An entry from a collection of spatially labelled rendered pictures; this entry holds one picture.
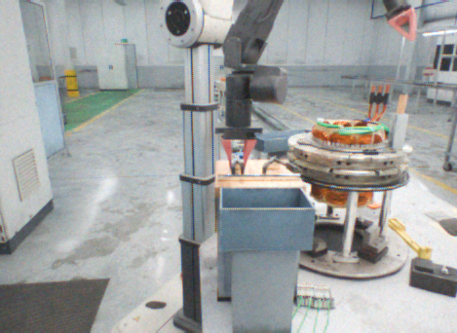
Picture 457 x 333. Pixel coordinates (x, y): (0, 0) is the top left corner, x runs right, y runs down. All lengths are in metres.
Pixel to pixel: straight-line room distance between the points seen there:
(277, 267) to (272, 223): 0.10
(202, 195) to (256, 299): 0.57
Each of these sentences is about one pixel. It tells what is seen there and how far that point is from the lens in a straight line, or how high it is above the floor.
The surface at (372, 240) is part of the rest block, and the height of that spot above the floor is 0.85.
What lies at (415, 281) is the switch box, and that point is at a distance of 0.98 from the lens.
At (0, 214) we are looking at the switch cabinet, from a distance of 2.79.
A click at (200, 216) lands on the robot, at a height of 0.77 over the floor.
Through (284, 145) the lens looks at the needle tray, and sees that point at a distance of 1.16.
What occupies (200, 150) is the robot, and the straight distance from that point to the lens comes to 1.16.
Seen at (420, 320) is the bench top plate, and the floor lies 0.78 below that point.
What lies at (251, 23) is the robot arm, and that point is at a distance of 0.70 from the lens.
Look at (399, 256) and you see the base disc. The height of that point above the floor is 0.80.
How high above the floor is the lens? 1.31
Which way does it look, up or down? 18 degrees down
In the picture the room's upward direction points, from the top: straight up
